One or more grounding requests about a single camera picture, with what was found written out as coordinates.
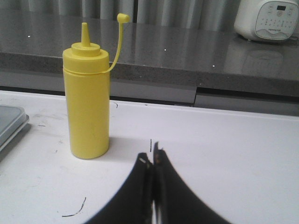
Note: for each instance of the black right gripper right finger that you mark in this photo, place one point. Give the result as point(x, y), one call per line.
point(175, 202)

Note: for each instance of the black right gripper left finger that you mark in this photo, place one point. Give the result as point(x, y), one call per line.
point(132, 204)

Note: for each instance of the yellow squeeze bottle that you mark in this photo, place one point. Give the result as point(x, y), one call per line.
point(86, 71)

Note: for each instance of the silver electronic kitchen scale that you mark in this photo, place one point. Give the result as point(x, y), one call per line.
point(14, 125)

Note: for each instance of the grey stone counter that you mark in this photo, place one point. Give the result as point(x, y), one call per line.
point(191, 67)

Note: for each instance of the white rice cooker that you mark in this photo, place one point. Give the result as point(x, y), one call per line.
point(267, 20)

